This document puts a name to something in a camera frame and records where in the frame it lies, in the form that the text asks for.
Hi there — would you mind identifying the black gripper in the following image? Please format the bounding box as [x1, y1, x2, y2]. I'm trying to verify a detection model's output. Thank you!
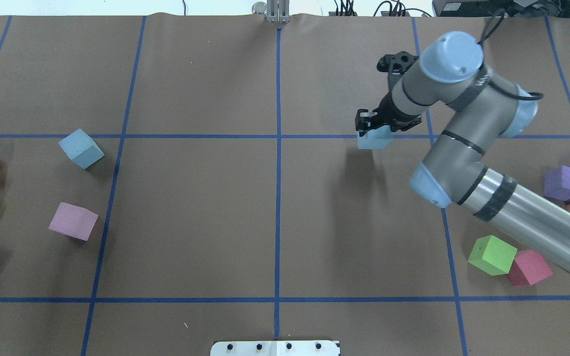
[356, 93, 422, 137]

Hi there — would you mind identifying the light blue foam block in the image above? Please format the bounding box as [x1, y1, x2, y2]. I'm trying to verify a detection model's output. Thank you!
[58, 129, 105, 170]
[357, 126, 393, 150]

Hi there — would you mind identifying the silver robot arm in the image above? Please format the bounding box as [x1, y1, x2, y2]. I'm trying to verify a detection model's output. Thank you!
[355, 30, 570, 273]

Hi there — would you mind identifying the black usb hub right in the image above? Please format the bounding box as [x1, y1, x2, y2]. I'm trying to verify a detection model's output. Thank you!
[374, 0, 409, 17]

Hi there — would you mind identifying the black usb hub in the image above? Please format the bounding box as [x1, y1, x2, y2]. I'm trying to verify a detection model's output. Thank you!
[374, 0, 409, 17]
[329, 0, 358, 17]

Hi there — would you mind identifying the black usb hub left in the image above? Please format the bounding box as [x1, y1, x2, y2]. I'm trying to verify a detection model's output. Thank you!
[329, 0, 358, 17]

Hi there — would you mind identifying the black monitor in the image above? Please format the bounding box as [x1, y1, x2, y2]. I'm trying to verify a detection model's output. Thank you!
[432, 0, 570, 18]

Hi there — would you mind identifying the small metal cylinder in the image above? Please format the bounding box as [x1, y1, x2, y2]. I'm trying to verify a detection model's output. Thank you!
[251, 1, 268, 14]

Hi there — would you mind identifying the purple foam block right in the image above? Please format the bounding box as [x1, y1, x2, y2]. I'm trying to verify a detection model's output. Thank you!
[543, 165, 570, 201]

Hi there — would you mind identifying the pink foam block near green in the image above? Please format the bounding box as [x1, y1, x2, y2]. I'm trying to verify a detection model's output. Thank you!
[507, 249, 554, 286]

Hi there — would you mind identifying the lilac pink foam block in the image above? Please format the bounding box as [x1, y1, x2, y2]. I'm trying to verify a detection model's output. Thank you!
[49, 202, 98, 241]

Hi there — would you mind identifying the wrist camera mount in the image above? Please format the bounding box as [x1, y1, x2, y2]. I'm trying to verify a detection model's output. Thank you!
[376, 50, 419, 79]

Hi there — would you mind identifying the aluminium frame post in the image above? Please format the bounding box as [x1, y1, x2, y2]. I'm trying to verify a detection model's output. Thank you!
[265, 0, 291, 23]

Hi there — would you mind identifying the white pedestal base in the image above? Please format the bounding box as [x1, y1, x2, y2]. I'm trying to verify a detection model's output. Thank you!
[210, 340, 341, 356]

